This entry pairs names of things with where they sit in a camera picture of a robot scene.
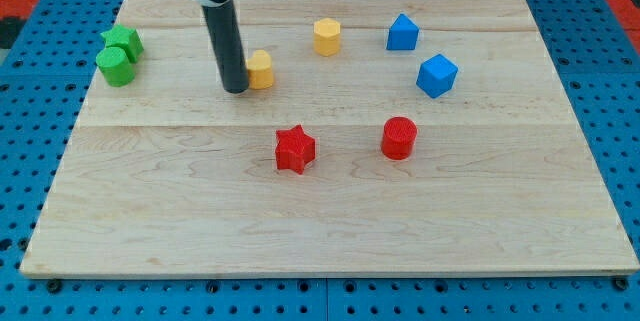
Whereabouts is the yellow heart block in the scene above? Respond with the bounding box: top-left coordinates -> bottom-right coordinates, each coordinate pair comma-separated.
246,49 -> 275,90

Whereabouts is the yellow hexagon block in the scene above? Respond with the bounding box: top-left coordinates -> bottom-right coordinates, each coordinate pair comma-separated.
313,18 -> 341,57

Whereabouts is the green star block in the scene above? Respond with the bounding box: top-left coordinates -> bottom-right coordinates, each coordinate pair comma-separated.
100,24 -> 144,63

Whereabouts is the light wooden board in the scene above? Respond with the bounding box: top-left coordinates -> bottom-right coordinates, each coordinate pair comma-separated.
21,0 -> 639,280

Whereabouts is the red star block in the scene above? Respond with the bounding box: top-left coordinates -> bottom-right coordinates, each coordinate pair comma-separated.
275,124 -> 316,174

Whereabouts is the blue triangle block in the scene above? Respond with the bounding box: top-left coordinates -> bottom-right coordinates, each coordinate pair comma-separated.
386,13 -> 420,51

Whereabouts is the blue cube block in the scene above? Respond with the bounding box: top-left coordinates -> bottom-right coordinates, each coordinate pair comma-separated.
416,54 -> 458,99

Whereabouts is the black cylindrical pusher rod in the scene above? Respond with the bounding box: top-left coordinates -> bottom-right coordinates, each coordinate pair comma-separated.
202,0 -> 249,94

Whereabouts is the green cylinder block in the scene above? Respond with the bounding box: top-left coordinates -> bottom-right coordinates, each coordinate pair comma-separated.
96,47 -> 135,87

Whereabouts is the red cylinder block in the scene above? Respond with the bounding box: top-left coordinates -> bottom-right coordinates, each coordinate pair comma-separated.
381,117 -> 418,160

